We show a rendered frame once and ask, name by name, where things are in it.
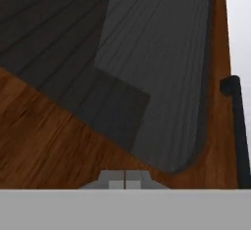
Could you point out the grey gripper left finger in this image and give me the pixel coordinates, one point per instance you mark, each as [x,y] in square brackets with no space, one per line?
[111,179]

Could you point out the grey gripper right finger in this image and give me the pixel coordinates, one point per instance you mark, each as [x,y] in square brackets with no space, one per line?
[137,179]

